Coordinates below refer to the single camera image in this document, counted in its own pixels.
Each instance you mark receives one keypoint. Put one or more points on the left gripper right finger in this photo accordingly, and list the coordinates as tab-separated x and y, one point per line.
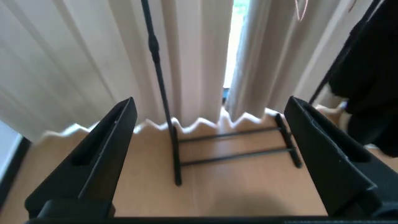
342	177

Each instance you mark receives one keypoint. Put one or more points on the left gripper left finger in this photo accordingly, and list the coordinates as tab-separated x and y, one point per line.
90	177

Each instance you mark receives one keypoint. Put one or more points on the black shorts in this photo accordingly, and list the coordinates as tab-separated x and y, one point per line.
373	77

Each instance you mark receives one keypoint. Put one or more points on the black clothes rack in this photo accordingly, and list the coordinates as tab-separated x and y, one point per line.
177	155

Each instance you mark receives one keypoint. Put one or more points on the window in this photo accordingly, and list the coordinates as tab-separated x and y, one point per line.
236	37

